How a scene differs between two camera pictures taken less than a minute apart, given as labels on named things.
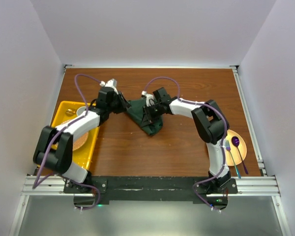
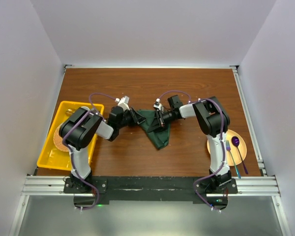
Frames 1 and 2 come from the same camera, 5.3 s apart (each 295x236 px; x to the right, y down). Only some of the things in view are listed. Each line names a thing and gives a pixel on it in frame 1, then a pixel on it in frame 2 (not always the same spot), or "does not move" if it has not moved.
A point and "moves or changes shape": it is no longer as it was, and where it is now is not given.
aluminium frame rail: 50,186 does not move
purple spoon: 236,142 does not move
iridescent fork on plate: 227,144 does not move
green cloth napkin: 136,111 moves or changes shape
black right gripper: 147,114 to 159,123
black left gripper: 124,104 to 135,117
